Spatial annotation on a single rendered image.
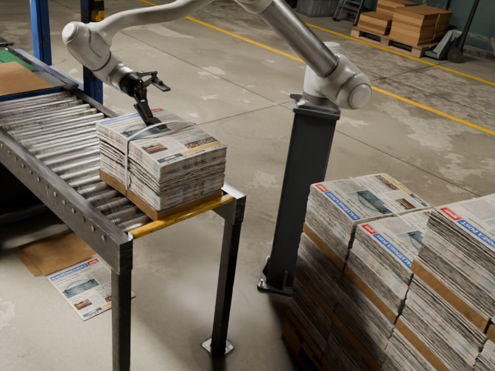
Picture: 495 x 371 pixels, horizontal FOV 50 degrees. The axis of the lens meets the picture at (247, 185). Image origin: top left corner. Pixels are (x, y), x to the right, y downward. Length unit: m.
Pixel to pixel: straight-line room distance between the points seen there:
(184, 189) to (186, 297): 1.03
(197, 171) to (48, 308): 1.20
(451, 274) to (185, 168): 0.87
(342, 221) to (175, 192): 0.62
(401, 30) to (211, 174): 6.50
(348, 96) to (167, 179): 0.79
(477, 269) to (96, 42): 1.38
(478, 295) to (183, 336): 1.40
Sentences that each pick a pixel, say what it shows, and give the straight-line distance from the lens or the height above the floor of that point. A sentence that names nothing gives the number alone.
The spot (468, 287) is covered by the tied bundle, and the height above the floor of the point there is 0.92.
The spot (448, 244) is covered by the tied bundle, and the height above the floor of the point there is 0.99.
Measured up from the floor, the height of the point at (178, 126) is 1.04.
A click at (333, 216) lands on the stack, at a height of 0.78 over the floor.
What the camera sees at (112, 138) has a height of 1.00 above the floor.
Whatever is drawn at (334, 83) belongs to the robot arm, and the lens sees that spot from 2.10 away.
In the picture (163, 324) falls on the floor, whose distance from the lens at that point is 2.59.
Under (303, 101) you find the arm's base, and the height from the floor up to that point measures 1.02.
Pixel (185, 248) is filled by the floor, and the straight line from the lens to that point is 3.05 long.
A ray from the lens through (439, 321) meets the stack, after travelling 1.73.
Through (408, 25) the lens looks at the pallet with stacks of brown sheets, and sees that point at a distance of 8.09.
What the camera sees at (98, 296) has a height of 0.01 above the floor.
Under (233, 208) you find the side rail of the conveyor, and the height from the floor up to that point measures 0.75.
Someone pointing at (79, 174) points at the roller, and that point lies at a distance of 2.10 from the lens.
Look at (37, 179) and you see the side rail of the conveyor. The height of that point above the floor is 0.77.
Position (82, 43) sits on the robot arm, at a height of 1.29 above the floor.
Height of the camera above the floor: 1.81
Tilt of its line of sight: 29 degrees down
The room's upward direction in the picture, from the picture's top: 7 degrees clockwise
